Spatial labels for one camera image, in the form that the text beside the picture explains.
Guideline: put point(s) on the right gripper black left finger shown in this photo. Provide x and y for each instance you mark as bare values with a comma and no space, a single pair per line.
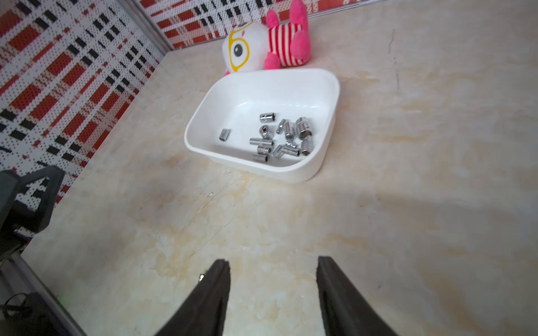
204,311

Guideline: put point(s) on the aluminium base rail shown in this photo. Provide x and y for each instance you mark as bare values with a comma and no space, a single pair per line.
28,307

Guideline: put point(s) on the pink striped plush doll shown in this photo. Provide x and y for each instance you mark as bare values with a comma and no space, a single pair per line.
255,46

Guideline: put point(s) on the short chrome socket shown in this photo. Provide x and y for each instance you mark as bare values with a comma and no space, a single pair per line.
260,158

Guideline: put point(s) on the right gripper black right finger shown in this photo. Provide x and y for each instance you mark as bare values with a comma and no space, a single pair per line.
344,310

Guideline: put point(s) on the long chrome socket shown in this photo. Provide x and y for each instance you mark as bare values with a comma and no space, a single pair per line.
261,142

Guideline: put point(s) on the large chrome socket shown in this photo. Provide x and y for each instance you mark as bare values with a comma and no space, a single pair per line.
303,128

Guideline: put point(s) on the medium chrome socket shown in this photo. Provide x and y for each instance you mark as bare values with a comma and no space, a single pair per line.
289,131

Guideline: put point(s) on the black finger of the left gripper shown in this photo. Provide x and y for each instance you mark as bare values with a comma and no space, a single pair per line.
27,204

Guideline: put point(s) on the white plastic storage box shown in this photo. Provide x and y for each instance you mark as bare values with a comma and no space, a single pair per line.
244,117

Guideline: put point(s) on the lone chrome socket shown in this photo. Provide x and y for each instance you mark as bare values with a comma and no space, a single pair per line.
224,134

